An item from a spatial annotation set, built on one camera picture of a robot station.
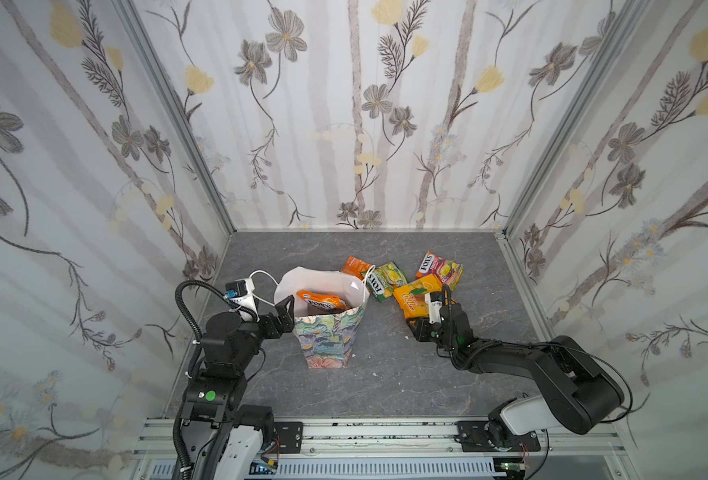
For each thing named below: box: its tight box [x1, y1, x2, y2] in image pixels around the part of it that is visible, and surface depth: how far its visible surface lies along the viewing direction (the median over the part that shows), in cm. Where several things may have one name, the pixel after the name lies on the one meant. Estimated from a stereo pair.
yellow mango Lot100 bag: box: [394, 274, 443, 319], surface depth 97 cm
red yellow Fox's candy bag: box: [296, 290, 347, 312], surface depth 83 cm
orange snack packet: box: [341, 256, 372, 281], surface depth 110 cm
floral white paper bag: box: [275, 266, 370, 369], surface depth 77 cm
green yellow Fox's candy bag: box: [362, 261, 409, 303], surface depth 103 cm
